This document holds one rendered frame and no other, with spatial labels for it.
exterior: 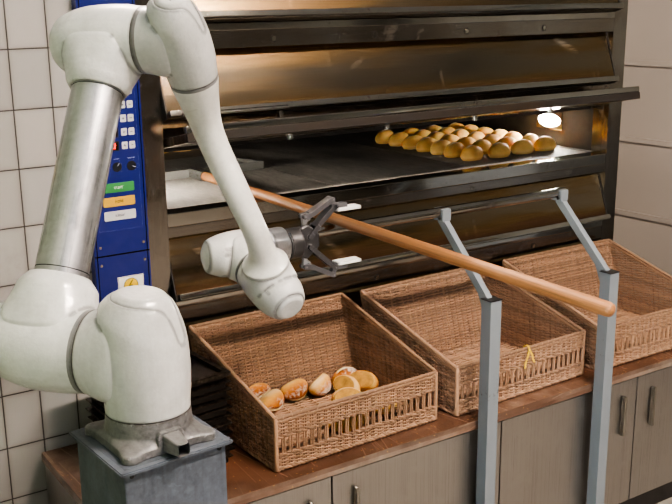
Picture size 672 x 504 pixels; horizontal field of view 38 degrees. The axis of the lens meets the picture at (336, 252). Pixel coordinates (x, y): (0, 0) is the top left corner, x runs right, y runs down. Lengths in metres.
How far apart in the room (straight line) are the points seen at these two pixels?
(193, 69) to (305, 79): 1.05
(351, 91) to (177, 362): 1.50
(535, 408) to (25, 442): 1.48
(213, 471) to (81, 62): 0.81
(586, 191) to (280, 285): 1.97
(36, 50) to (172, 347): 1.12
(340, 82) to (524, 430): 1.19
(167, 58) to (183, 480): 0.79
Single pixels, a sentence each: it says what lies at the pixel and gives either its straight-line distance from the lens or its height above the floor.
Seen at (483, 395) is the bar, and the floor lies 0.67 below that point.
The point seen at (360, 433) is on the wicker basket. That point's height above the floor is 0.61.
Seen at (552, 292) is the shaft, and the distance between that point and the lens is 2.03.
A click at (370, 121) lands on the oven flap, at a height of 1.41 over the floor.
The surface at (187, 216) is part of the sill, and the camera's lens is 2.84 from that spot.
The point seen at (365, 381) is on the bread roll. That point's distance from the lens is 3.03.
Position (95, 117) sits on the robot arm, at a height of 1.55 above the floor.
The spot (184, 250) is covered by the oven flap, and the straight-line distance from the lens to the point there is 2.87.
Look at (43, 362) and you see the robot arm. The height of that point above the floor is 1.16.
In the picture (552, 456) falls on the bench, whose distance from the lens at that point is 3.21.
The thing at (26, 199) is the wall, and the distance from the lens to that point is 2.66.
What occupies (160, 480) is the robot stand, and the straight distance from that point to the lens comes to 1.78.
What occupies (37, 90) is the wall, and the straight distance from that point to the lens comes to 2.64.
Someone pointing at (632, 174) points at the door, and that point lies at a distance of 6.19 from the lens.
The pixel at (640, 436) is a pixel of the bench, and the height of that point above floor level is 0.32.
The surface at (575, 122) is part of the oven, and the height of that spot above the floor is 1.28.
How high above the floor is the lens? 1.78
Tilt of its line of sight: 15 degrees down
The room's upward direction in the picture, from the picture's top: 1 degrees counter-clockwise
